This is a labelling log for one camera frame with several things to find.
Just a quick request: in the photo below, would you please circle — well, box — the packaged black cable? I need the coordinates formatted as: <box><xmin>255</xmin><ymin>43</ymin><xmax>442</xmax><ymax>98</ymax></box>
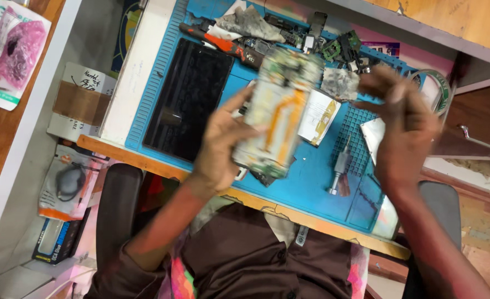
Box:
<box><xmin>38</xmin><ymin>144</ymin><xmax>104</xmax><ymax>221</ymax></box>

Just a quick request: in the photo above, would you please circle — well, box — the person's brown shirt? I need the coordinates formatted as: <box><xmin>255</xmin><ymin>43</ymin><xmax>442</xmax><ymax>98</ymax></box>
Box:
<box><xmin>83</xmin><ymin>195</ymin><xmax>372</xmax><ymax>299</ymax></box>

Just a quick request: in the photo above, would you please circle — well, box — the pink bubble wrap packet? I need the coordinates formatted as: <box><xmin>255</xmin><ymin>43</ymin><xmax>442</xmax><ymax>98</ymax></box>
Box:
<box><xmin>0</xmin><ymin>0</ymin><xmax>52</xmax><ymax>111</ymax></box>

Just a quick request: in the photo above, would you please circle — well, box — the black chair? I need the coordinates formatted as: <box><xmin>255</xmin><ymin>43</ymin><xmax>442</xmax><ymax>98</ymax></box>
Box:
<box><xmin>96</xmin><ymin>163</ymin><xmax>462</xmax><ymax>299</ymax></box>

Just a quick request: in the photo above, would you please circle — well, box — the black tablet screen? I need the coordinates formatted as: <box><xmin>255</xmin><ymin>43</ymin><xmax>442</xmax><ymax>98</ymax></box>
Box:
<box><xmin>142</xmin><ymin>38</ymin><xmax>235</xmax><ymax>163</ymax></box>

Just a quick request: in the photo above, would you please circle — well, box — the black glue box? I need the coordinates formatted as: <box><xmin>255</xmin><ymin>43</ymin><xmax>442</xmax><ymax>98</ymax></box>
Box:
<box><xmin>32</xmin><ymin>207</ymin><xmax>92</xmax><ymax>265</ymax></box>

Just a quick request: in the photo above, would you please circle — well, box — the small dirty grey cloth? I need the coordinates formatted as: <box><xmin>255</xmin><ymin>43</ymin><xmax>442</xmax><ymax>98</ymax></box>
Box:
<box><xmin>320</xmin><ymin>68</ymin><xmax>361</xmax><ymax>101</ymax></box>

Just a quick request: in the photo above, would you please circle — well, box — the orange and black tool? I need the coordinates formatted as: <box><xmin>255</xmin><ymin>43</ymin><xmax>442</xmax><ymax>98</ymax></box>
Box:
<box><xmin>179</xmin><ymin>22</ymin><xmax>266</xmax><ymax>69</ymax></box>

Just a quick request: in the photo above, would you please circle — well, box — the white paper sheet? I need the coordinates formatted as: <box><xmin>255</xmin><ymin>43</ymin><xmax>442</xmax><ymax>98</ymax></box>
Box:
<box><xmin>206</xmin><ymin>0</ymin><xmax>247</xmax><ymax>41</ymax></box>

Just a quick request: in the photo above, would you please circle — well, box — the white taped cardboard box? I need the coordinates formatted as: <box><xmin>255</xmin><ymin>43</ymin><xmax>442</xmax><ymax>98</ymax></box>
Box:
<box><xmin>47</xmin><ymin>62</ymin><xmax>117</xmax><ymax>143</ymax></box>

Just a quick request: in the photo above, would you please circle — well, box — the silver precision screwdriver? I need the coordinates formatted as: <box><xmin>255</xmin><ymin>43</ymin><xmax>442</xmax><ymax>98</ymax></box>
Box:
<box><xmin>327</xmin><ymin>134</ymin><xmax>352</xmax><ymax>196</ymax></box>

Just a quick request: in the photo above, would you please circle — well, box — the phone with orange flex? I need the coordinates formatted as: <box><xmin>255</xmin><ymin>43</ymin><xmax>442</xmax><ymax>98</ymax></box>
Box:
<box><xmin>232</xmin><ymin>47</ymin><xmax>325</xmax><ymax>179</ymax></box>

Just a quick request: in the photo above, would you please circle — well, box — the brown drawer with metal handle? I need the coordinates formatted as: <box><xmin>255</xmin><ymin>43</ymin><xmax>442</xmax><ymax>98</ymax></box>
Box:
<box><xmin>432</xmin><ymin>52</ymin><xmax>490</xmax><ymax>158</ymax></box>

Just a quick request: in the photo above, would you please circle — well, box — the blue silicone repair mat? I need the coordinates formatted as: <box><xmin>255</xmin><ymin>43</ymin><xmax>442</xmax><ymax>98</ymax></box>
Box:
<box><xmin>125</xmin><ymin>0</ymin><xmax>427</xmax><ymax>233</ymax></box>

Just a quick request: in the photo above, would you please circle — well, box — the white battery with orange flex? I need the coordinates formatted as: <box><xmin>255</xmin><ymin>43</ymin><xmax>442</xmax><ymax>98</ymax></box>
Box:
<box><xmin>297</xmin><ymin>88</ymin><xmax>342</xmax><ymax>147</ymax></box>

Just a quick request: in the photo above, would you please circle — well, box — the roll of clear tape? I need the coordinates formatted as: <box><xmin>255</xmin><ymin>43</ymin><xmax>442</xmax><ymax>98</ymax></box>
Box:
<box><xmin>407</xmin><ymin>68</ymin><xmax>454</xmax><ymax>117</ymax></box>

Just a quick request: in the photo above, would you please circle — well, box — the heap of phone circuit parts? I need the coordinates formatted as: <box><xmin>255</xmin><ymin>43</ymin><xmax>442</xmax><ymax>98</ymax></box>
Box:
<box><xmin>264</xmin><ymin>12</ymin><xmax>380</xmax><ymax>73</ymax></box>

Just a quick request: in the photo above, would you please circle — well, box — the person's right hand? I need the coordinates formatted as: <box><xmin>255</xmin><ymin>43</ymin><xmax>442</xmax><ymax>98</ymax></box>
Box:
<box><xmin>351</xmin><ymin>66</ymin><xmax>441</xmax><ymax>192</ymax></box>

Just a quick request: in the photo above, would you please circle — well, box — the silver metal plate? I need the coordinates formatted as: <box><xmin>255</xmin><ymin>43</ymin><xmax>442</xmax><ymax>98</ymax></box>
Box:
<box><xmin>360</xmin><ymin>117</ymin><xmax>387</xmax><ymax>167</ymax></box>

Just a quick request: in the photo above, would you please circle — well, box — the person's left hand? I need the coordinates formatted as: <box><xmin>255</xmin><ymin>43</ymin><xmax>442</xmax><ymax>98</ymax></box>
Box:
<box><xmin>191</xmin><ymin>85</ymin><xmax>263</xmax><ymax>192</ymax></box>

